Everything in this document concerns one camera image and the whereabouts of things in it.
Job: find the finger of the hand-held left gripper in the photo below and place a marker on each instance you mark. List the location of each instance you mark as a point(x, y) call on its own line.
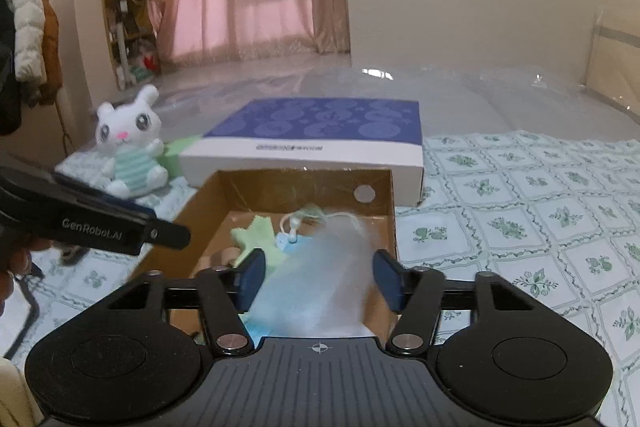
point(105, 196)
point(167, 234)

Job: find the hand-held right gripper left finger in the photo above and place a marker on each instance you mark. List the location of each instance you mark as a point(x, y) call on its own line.
point(250, 279)

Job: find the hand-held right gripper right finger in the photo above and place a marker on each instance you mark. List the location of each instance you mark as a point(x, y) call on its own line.
point(387, 279)

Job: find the green microfiber cloth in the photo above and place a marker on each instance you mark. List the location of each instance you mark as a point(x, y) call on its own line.
point(255, 239)

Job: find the brown cardboard box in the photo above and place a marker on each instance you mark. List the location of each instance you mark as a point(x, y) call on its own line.
point(215, 207)

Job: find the blue face mask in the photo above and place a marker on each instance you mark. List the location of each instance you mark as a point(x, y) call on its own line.
point(310, 287)

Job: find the person's left hand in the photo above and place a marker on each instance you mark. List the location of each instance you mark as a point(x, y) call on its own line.
point(15, 259)

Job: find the white bunny plush toy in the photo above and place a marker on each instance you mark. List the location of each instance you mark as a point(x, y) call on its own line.
point(130, 142)

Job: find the gold clothes rack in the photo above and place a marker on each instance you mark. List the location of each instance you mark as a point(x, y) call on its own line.
point(62, 127)

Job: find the green carton box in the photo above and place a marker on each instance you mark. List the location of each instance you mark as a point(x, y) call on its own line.
point(182, 152)

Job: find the red white small item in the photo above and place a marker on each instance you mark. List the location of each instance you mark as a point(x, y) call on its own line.
point(150, 61)

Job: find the brown coat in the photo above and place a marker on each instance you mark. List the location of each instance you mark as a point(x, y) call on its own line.
point(50, 42)

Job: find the purple white flat box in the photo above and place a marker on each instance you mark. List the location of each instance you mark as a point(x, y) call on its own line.
point(320, 127)

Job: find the white puffer jacket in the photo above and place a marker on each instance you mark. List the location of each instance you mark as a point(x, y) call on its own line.
point(27, 22)

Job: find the plastic wrapped wooden headboard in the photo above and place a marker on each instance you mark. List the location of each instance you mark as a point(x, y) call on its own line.
point(615, 67)

